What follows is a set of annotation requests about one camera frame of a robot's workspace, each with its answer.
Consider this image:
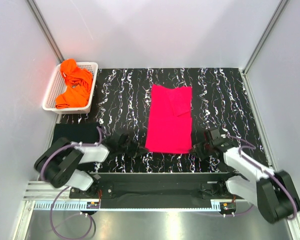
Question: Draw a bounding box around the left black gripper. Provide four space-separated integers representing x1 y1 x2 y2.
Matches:
117 136 149 159

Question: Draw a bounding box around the magenta pink t shirt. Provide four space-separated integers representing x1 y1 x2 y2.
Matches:
145 84 192 154

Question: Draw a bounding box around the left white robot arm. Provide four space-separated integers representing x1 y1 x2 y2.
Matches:
34 133 148 198

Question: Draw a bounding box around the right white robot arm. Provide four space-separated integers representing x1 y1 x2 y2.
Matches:
190 128 300 224

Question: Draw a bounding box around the folded black t shirt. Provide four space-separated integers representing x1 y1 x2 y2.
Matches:
49 122 101 152

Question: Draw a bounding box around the orange t shirt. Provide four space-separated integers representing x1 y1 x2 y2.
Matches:
55 58 93 109

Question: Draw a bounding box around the white plastic basket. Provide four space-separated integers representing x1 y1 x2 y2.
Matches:
42 62 99 115

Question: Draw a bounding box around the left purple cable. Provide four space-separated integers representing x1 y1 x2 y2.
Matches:
39 126 110 239

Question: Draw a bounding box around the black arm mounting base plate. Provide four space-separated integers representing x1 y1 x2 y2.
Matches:
69 172 239 199

